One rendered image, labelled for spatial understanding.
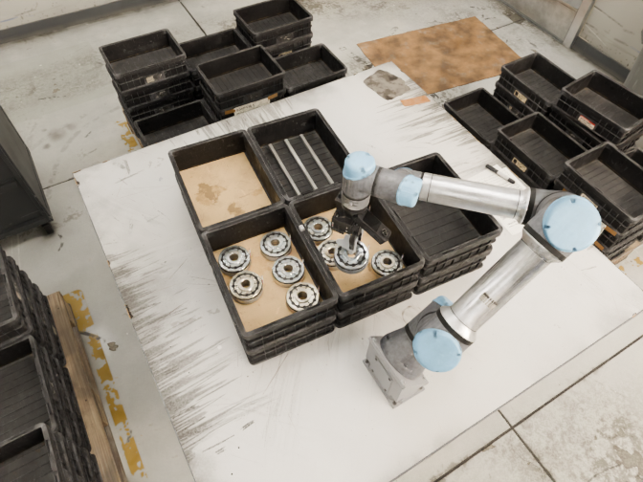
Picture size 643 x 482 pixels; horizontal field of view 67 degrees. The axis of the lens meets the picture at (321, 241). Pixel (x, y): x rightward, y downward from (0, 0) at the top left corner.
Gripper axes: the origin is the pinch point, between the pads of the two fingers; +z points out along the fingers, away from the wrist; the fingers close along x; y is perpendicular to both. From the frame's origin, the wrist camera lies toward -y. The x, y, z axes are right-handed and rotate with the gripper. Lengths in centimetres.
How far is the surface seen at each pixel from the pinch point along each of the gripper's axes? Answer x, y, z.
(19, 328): 55, 107, 47
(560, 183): -110, -64, 51
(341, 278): 2.9, 2.8, 16.3
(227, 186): -15, 56, 16
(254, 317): 26.6, 21.4, 16.2
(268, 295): 18.1, 21.2, 16.2
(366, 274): -2.0, -4.2, 16.4
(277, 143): -44, 50, 16
